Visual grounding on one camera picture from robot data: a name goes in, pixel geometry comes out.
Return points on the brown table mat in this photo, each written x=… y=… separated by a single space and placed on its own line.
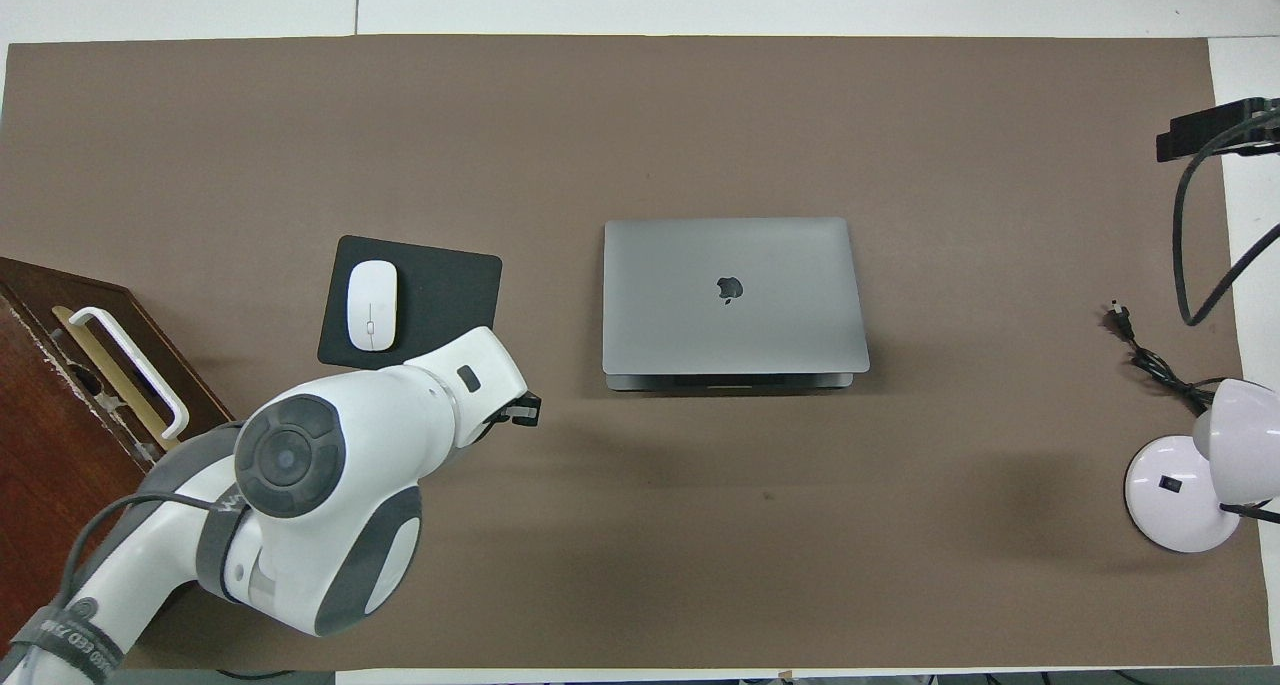
x=640 y=115

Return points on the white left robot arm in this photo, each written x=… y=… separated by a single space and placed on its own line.
x=330 y=505

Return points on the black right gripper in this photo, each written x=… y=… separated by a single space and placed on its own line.
x=1265 y=125

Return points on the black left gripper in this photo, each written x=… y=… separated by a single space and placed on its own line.
x=492 y=425

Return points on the black mouse pad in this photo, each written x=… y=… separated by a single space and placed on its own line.
x=450 y=285

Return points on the white computer mouse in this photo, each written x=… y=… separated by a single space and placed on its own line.
x=372 y=295

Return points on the grey laptop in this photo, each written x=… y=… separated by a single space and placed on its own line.
x=780 y=305

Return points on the dark brown wooden box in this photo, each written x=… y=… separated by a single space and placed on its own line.
x=40 y=435

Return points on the white desk lamp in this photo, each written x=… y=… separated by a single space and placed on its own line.
x=1180 y=495

